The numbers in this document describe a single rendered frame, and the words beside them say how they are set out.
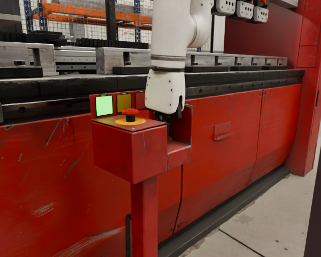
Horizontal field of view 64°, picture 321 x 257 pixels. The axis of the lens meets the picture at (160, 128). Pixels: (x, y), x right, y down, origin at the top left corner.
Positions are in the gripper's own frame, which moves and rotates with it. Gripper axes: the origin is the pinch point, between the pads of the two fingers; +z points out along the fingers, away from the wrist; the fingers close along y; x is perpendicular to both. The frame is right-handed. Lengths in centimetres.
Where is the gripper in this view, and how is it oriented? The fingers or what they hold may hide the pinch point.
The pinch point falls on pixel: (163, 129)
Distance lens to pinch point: 67.0
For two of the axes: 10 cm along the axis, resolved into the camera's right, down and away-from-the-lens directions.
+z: -0.6, 9.5, 3.0
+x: 7.0, -1.7, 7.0
